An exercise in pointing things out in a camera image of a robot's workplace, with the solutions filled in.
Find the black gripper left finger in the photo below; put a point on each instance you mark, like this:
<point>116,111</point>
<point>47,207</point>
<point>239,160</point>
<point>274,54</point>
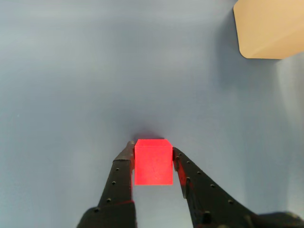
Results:
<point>114,194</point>

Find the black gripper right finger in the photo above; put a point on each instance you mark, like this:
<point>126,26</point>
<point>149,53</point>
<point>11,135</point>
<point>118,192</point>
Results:
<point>209,202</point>

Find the red cube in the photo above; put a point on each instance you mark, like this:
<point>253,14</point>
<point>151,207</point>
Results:
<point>154,164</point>

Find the beige plastic box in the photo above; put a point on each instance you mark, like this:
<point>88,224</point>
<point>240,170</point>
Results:
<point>270,28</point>

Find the grey table mat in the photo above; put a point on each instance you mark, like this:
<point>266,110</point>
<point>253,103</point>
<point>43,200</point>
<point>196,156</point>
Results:
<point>71,71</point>

